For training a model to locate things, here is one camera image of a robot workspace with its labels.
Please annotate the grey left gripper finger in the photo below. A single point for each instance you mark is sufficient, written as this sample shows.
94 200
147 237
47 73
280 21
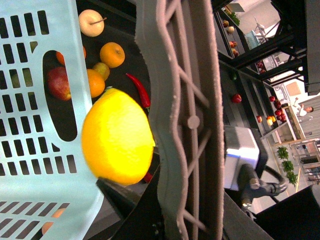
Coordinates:
177 40

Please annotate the yellow lemon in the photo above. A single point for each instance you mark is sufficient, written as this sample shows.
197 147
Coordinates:
116 139

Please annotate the light blue shopping basket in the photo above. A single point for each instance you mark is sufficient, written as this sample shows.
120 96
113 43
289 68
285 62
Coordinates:
47 192

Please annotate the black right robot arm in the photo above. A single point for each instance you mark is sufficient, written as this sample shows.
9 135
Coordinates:
246 171

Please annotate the orange apple-shaped fruit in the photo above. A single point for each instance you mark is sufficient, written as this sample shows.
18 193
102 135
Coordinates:
112 54

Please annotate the red chili pepper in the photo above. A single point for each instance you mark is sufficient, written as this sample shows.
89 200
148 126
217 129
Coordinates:
144 96

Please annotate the brown kiwi upper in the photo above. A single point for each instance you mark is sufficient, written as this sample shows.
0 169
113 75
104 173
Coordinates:
102 69

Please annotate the white asian pear back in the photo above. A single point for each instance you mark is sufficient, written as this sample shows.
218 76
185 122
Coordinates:
91 23

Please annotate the yellow-orange persimmon centre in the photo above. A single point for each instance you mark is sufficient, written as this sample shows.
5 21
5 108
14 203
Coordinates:
96 83

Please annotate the small orange tangerine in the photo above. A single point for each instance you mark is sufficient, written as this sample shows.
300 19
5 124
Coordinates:
60 58

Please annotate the red-yellow apple centre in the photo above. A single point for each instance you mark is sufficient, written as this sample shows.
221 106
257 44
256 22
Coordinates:
58 83

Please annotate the person in white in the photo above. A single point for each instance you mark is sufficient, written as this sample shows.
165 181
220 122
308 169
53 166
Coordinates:
300 110

